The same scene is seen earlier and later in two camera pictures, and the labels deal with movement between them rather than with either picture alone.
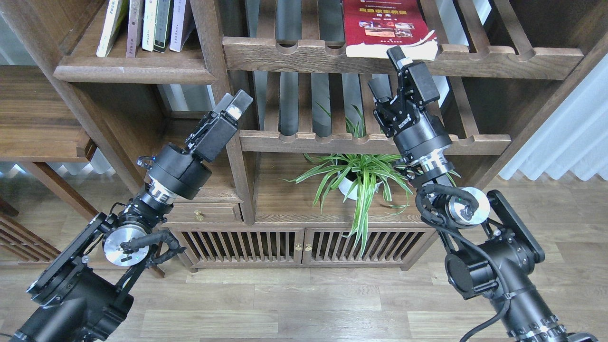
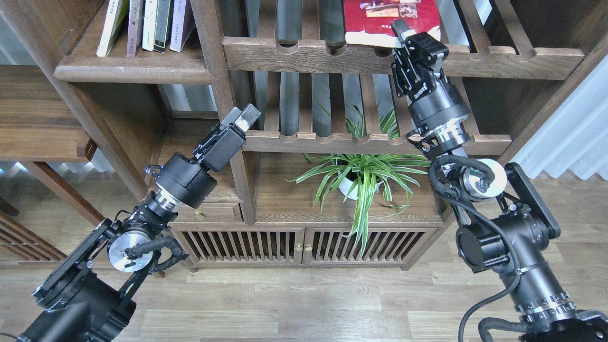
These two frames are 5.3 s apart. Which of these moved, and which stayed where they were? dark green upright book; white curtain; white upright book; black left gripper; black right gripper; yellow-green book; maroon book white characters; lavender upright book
Moved: black left gripper; black right gripper
Stayed: yellow-green book; white upright book; lavender upright book; white curtain; maroon book white characters; dark green upright book
